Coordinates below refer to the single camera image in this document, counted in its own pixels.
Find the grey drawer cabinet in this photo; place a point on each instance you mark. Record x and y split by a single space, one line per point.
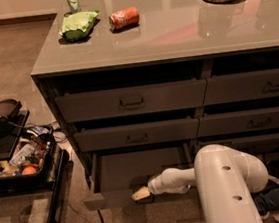
174 41

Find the black bin of items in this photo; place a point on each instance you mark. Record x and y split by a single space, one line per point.
35 148

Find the black tray with brown pouch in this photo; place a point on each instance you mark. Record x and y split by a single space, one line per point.
12 122

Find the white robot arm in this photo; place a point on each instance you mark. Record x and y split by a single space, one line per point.
225 180

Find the green bottle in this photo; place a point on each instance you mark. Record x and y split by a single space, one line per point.
73 5

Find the orange soda can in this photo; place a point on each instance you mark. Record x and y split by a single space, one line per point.
124 18

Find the orange fruit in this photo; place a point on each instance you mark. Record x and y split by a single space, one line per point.
29 170

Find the black bar on floor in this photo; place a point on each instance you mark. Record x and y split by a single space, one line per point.
59 187

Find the green chip bag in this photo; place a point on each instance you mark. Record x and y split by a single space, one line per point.
76 26

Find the drawer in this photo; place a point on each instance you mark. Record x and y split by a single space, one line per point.
136 134
131 101
115 178
240 121
241 87
259 144

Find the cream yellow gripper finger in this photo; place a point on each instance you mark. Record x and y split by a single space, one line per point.
141 193

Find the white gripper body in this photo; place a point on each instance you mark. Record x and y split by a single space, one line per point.
158 184

